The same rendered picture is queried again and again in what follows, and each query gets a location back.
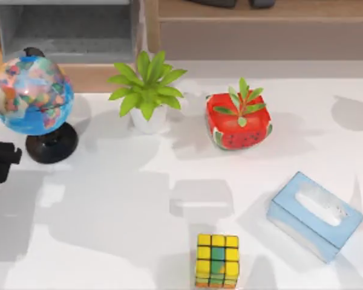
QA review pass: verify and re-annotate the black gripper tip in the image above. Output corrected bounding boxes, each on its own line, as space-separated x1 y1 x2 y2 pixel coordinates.
0 140 23 190

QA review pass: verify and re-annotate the wooden open shelf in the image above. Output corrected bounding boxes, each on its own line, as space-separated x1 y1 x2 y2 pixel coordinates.
145 0 363 80

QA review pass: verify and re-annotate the yellow puzzle cube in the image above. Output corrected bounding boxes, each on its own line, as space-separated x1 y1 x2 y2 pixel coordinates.
194 233 240 288

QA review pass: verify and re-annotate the grey cabinet with dark inside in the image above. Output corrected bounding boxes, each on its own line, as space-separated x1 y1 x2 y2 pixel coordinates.
0 0 140 65

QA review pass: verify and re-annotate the light blue tissue box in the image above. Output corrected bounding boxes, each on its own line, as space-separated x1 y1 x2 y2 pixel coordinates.
266 171 363 263

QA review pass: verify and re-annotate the red watermelon plant pot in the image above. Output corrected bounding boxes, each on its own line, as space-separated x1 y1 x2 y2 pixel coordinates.
205 77 273 152

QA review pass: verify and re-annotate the globe on black stand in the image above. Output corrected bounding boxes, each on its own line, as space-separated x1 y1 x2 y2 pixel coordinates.
0 47 79 165

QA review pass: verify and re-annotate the green plant in white pot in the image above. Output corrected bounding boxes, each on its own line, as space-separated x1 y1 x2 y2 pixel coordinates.
106 50 188 135

